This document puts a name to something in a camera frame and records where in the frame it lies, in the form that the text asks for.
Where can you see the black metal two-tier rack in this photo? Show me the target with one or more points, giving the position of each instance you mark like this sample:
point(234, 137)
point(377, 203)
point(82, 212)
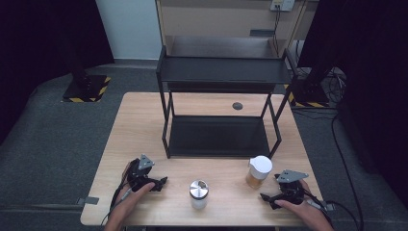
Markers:
point(218, 96)

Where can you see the light wooden cabinet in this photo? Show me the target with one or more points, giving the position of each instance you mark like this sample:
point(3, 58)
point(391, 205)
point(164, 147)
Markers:
point(221, 22)

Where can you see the person's right hand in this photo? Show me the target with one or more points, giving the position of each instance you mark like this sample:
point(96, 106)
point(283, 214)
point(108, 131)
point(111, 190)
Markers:
point(300, 208)

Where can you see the person's left hand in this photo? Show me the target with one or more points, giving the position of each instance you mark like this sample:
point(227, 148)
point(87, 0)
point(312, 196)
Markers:
point(136, 196)

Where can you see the glass jar with metal lid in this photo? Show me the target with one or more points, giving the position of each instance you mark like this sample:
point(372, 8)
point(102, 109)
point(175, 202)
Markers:
point(198, 194)

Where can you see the amber jar with white lid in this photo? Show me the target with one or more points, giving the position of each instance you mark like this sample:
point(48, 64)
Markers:
point(259, 171)

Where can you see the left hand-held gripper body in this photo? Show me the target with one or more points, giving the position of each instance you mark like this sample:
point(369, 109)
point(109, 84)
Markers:
point(138, 173)

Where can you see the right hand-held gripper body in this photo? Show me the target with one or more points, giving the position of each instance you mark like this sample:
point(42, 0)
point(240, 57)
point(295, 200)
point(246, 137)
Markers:
point(290, 187)

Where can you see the black stand base striped edge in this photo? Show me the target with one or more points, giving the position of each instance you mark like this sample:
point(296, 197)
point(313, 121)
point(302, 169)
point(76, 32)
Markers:
point(309, 96)
point(86, 89)

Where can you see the white wall power outlet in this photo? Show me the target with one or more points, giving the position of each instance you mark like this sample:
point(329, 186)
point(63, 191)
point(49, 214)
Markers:
point(282, 4)

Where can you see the black curtain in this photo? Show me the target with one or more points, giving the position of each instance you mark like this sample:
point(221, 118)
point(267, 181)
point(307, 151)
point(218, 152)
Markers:
point(41, 48)
point(375, 80)

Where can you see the grey round table grommet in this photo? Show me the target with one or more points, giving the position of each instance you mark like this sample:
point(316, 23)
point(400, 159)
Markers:
point(237, 106)

